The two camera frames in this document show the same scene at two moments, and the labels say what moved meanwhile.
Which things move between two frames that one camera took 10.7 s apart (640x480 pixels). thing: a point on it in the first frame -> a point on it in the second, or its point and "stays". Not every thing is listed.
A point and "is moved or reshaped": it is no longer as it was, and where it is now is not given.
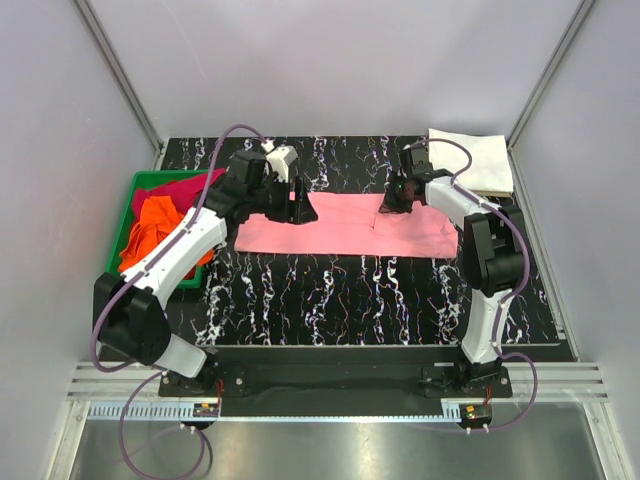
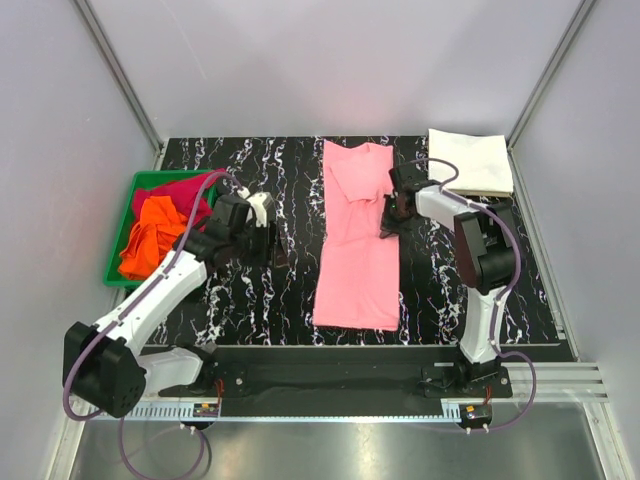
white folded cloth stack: [490, 169] stays
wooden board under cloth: [493, 193] stays
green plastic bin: [140, 180] stays
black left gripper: [294, 212] -> [272, 252]
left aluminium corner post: [115, 66] stays
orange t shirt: [159, 215] stays
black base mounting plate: [342, 382] stays
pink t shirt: [350, 224] is moved or reshaped
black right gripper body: [399, 182] -> [395, 220]
